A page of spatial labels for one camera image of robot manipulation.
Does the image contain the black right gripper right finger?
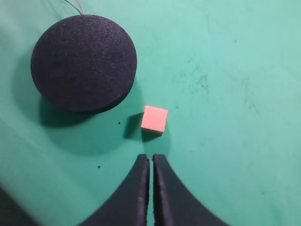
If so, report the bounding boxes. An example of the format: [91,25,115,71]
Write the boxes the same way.
[153,154,227,226]

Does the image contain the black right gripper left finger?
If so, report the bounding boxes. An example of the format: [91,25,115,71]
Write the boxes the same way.
[81,154,150,226]

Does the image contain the pink cube block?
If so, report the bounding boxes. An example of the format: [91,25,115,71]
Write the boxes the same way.
[141,105,168,135]

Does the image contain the black round turntable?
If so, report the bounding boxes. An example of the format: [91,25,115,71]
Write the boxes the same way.
[31,15,137,113]

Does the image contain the black wire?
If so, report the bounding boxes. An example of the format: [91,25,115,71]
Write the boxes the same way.
[63,0,82,16]

